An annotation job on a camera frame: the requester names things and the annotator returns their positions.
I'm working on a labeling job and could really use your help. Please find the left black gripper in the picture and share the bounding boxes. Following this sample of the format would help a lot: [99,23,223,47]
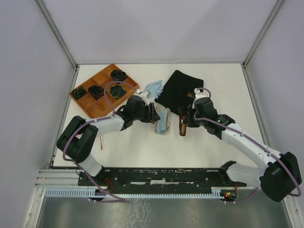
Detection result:
[133,102,161,123]

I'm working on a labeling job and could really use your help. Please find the brown sunglasses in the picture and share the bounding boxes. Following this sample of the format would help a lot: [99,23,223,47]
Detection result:
[178,106,188,136]

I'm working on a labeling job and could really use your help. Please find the light blue cleaning cloth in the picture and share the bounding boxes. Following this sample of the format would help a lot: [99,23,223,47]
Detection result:
[155,109,168,134]

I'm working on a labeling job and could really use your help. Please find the marble pattern glasses case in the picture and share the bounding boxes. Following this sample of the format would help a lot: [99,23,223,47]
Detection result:
[153,106,171,135]

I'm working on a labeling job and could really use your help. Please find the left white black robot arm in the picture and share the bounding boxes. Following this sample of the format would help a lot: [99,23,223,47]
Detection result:
[56,95,161,185]

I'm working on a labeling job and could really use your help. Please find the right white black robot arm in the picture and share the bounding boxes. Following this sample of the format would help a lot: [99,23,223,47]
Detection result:
[182,97,302,202]

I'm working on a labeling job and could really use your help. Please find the red sunglasses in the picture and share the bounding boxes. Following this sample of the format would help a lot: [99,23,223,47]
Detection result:
[99,136,104,150]

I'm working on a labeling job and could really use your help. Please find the rolled blue yellow belt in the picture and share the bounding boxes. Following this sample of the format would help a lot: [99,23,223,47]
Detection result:
[110,85,126,100]

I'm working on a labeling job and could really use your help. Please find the crumpled light blue cloth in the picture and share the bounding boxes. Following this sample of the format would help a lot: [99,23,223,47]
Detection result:
[144,80,163,99]

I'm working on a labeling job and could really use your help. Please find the black folded cloth pouch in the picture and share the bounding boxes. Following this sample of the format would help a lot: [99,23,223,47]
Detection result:
[155,70,204,115]

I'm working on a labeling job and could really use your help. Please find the rolled black belt top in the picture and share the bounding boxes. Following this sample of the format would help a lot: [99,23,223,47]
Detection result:
[110,69,127,82]

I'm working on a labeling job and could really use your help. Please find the wooden compartment tray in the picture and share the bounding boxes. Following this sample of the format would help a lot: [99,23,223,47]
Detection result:
[69,63,140,118]

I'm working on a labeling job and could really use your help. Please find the rolled black belt middle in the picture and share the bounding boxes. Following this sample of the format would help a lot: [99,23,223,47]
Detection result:
[88,85,104,100]

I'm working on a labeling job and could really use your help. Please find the rolled green black belt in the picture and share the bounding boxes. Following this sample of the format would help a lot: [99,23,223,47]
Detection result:
[71,86,87,100]

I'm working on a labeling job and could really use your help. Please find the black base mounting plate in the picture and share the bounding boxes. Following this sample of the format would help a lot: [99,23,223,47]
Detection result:
[93,167,247,192]

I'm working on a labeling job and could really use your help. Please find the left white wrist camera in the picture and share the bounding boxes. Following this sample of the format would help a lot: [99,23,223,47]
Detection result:
[135,89,151,105]

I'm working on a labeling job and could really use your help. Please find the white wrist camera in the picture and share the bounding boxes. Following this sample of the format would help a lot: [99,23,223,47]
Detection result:
[194,88,208,100]
[135,89,151,105]

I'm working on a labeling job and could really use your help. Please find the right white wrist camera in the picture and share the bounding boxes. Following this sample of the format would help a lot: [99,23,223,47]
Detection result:
[194,88,208,100]

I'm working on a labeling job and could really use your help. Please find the right aluminium frame post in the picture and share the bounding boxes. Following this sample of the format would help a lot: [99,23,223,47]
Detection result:
[242,0,285,68]

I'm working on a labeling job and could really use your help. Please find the aluminium frame post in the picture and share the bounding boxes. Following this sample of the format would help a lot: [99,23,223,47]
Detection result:
[242,0,285,68]
[34,0,78,69]

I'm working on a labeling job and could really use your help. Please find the white slotted cable duct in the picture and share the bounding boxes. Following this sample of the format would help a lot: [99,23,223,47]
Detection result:
[45,185,233,199]

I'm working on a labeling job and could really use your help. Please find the left aluminium frame post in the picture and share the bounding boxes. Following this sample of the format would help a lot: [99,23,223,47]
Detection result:
[34,0,78,69]

